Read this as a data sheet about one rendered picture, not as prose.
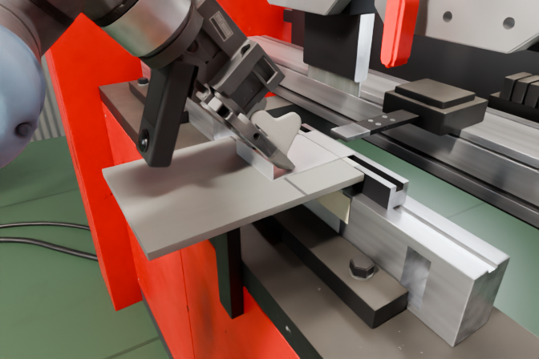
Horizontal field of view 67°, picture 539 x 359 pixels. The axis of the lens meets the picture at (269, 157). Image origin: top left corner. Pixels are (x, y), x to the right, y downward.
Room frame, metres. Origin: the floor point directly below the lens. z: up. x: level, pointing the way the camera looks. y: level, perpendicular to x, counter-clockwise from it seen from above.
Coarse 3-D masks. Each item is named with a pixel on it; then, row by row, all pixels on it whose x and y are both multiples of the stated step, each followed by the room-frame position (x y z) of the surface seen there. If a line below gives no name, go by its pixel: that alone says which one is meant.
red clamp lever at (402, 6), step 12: (396, 0) 0.33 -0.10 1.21; (408, 0) 0.33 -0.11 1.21; (396, 12) 0.32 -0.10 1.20; (408, 12) 0.33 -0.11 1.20; (384, 24) 0.33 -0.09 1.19; (396, 24) 0.32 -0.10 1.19; (408, 24) 0.33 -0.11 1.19; (384, 36) 0.33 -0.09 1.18; (396, 36) 0.33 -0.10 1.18; (408, 36) 0.33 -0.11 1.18; (384, 48) 0.33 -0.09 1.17; (396, 48) 0.32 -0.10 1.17; (408, 48) 0.33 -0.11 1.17; (384, 60) 0.33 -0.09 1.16; (396, 60) 0.33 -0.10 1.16
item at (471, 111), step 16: (432, 80) 0.68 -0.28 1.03; (384, 96) 0.65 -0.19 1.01; (400, 96) 0.63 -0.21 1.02; (416, 96) 0.61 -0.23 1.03; (432, 96) 0.59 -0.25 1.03; (448, 96) 0.59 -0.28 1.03; (464, 96) 0.60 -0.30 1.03; (384, 112) 0.65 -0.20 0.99; (400, 112) 0.60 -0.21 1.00; (416, 112) 0.59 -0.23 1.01; (432, 112) 0.57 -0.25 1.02; (448, 112) 0.56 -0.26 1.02; (464, 112) 0.58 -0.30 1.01; (480, 112) 0.60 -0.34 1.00; (336, 128) 0.54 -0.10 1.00; (352, 128) 0.54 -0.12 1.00; (368, 128) 0.54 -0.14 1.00; (384, 128) 0.55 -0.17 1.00; (432, 128) 0.57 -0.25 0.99; (448, 128) 0.56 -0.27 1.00
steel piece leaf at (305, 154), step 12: (240, 144) 0.46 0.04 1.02; (300, 144) 0.49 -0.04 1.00; (312, 144) 0.49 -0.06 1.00; (252, 156) 0.44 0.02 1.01; (264, 156) 0.46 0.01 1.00; (288, 156) 0.46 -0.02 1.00; (300, 156) 0.46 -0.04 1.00; (312, 156) 0.46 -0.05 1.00; (324, 156) 0.46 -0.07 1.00; (336, 156) 0.46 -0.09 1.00; (264, 168) 0.41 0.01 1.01; (276, 168) 0.43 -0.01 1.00; (300, 168) 0.43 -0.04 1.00
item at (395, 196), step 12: (348, 156) 0.48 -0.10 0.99; (360, 156) 0.46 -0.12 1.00; (360, 168) 0.43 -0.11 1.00; (372, 168) 0.44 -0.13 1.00; (384, 168) 0.43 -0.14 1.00; (372, 180) 0.41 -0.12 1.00; (384, 180) 0.40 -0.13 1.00; (396, 180) 0.41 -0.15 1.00; (372, 192) 0.41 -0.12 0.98; (384, 192) 0.39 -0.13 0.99; (396, 192) 0.39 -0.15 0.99; (384, 204) 0.39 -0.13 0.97; (396, 204) 0.39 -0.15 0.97
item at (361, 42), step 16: (320, 16) 0.51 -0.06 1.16; (336, 16) 0.49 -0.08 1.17; (352, 16) 0.47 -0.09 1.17; (368, 16) 0.46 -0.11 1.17; (304, 32) 0.54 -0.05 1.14; (320, 32) 0.51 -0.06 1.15; (336, 32) 0.49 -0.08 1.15; (352, 32) 0.46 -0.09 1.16; (368, 32) 0.46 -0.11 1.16; (304, 48) 0.54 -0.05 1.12; (320, 48) 0.51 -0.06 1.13; (336, 48) 0.49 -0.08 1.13; (352, 48) 0.46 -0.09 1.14; (368, 48) 0.46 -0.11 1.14; (320, 64) 0.51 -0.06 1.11; (336, 64) 0.48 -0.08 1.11; (352, 64) 0.46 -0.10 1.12; (368, 64) 0.47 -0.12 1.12; (320, 80) 0.52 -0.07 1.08; (336, 80) 0.49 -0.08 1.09; (352, 80) 0.46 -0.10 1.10
